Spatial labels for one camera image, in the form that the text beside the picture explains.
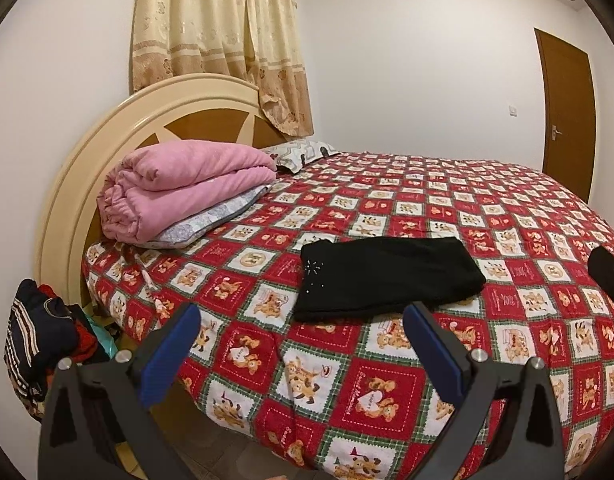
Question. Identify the cream wooden headboard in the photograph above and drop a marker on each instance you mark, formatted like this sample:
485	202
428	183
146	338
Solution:
87	175

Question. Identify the beige patterned curtain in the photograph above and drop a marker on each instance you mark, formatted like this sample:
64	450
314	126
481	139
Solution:
212	35

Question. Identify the brown wooden door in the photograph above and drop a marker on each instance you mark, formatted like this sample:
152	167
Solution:
567	110

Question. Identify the teal plastic bag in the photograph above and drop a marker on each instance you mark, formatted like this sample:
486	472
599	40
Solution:
103	340

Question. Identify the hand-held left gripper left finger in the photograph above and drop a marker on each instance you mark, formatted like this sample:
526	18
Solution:
169	355

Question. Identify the red checked printed blanket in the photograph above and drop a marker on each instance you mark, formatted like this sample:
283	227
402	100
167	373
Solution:
337	375

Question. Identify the grey floral pillow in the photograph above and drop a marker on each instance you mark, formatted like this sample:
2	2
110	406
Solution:
212	220

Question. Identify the pile of dark clothes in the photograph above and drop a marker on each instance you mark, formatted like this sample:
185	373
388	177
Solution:
37	340

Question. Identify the zigzag patterned pillow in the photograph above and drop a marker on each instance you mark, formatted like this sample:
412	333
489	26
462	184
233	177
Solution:
302	152

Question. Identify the black pants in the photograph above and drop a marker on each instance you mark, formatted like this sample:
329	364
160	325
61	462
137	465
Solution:
387	275

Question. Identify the pink folded quilt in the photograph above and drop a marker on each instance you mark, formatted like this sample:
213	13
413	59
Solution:
177	185

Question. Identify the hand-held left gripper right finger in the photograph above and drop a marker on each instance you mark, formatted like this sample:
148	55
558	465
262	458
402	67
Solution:
437	355

